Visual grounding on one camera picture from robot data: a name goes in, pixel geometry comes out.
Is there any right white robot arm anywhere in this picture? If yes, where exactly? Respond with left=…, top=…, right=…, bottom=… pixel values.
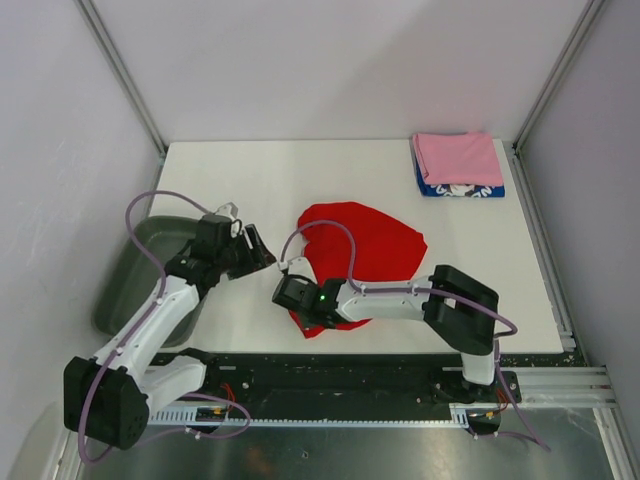
left=272, top=265, right=498, bottom=401

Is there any red t shirt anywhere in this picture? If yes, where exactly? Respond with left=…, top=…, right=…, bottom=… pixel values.
left=288, top=201, right=428, bottom=341

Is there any aluminium frame post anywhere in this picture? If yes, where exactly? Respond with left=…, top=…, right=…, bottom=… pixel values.
left=74, top=0, right=167, bottom=154
left=514, top=0, right=609, bottom=151

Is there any right aluminium frame post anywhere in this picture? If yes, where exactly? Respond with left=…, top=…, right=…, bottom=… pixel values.
left=514, top=0, right=609, bottom=151

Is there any left aluminium frame post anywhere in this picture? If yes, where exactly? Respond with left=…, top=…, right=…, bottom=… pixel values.
left=74, top=0, right=167, bottom=154

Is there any right aluminium table rail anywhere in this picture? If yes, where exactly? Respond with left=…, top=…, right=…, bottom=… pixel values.
left=507, top=146, right=578, bottom=352

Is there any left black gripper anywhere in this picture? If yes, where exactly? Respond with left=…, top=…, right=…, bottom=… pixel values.
left=215, top=224, right=275, bottom=280

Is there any dark green plastic bin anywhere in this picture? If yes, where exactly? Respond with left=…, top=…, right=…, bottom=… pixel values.
left=92, top=216, right=197, bottom=337

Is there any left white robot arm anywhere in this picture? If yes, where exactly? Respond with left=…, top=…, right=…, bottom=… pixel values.
left=63, top=203, right=275, bottom=450

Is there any grey slotted cable duct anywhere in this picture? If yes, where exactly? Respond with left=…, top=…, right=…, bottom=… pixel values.
left=148, top=403, right=499, bottom=429

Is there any folded pink t shirt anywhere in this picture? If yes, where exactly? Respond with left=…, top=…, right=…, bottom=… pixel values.
left=412, top=132, right=504, bottom=187

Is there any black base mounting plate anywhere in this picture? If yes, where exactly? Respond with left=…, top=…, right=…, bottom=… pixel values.
left=197, top=353, right=522, bottom=420

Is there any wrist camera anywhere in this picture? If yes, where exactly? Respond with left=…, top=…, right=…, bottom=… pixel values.
left=278, top=256, right=315, bottom=280
left=215, top=202, right=243, bottom=238

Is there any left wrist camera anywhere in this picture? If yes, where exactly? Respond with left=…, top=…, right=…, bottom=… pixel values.
left=215, top=202, right=243, bottom=238

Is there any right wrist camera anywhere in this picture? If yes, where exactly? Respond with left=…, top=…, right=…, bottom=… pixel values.
left=278, top=256, right=315, bottom=280

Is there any folded blue printed t shirt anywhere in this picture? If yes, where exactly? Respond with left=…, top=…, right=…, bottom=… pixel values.
left=412, top=152, right=506, bottom=198

